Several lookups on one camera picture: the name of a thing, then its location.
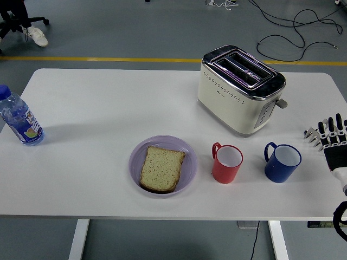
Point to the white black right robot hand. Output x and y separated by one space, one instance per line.
337 157

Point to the blue enamel cup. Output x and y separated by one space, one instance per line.
279 170

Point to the red enamel cup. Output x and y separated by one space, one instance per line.
223 173

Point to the bread slice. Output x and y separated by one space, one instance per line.
161 169

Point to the silver metal toast rack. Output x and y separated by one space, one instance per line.
313 134

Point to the table height control panel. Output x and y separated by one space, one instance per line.
320 224

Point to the white table leg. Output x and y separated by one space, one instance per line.
279 241
78 241

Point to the grey box under table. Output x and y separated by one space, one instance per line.
245 224

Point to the cream chrome toaster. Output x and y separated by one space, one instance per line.
227 105

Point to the purple round plate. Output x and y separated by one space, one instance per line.
189 162

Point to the yellow floor tape line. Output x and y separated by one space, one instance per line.
108 58

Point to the clear bottle blue cap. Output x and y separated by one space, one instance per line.
23 122

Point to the person's white shoe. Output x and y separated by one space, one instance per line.
36 35

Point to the person's leg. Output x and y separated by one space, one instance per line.
20 13

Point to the black office chair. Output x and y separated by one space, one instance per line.
11 23

